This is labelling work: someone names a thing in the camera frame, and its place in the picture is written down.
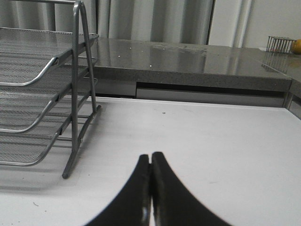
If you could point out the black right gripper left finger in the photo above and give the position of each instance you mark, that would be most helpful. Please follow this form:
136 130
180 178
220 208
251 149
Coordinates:
132 205

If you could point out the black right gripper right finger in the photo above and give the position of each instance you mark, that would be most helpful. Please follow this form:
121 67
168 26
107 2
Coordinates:
174 204

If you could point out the silver mesh tray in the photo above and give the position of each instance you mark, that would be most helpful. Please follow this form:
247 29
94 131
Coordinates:
27 55
58 82
23 146

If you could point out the grey stone counter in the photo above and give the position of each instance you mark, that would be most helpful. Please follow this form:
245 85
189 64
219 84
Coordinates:
198 73

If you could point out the yellow fruit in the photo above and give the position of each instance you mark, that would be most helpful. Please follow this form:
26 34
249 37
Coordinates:
296 47

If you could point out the small wire basket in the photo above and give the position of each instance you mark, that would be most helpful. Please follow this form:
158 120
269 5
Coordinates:
279 44

